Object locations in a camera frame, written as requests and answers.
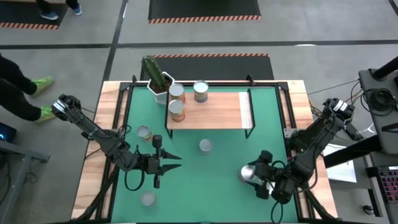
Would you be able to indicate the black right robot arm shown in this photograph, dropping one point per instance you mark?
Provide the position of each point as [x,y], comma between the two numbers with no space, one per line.
[314,146]

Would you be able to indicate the white paper sheet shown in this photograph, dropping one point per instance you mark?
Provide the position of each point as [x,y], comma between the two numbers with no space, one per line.
[342,172]

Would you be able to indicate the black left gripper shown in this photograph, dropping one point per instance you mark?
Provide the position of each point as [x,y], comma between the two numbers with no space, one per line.
[149,164]

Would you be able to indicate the backlit keyboard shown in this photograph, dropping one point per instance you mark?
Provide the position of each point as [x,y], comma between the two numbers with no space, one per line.
[390,185]

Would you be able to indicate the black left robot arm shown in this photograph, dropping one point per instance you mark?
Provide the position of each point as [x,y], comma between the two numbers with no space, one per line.
[93,132]

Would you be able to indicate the black striped-edge floor mat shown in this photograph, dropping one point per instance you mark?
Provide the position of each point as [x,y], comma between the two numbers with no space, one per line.
[18,15]
[202,9]

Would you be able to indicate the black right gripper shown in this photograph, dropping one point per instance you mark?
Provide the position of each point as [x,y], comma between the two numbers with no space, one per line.
[269,172]

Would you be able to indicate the grey desk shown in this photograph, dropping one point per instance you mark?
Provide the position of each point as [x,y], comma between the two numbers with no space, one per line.
[15,152]

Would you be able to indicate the black device with blue light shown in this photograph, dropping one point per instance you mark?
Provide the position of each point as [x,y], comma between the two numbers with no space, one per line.
[7,132]

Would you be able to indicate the green cactus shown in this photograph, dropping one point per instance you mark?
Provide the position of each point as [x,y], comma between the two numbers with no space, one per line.
[153,71]

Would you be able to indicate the black metal table frame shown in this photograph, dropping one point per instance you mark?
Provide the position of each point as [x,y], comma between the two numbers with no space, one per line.
[136,84]

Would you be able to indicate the white plant pot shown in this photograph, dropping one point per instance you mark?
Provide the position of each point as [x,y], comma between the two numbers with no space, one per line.
[161,98]

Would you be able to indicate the tin can dark label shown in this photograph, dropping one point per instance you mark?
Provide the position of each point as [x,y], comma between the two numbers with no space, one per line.
[201,87]

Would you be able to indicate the green table mat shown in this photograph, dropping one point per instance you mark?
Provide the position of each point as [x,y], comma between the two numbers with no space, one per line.
[202,186]

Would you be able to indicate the green beans can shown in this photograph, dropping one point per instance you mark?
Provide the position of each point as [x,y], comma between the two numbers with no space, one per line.
[176,90]

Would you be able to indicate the wooden shelf black metal legs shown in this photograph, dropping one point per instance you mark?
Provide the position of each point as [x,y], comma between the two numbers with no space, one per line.
[217,112]

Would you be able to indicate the tin can silver lid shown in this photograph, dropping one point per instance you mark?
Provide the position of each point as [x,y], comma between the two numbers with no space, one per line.
[147,198]

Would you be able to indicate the spaghetti can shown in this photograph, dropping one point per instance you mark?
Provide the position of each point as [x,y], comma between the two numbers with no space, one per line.
[143,132]

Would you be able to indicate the chicken soup can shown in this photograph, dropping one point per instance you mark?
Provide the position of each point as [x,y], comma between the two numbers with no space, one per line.
[206,146]

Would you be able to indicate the person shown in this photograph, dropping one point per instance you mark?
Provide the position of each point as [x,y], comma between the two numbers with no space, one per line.
[15,93]
[46,6]

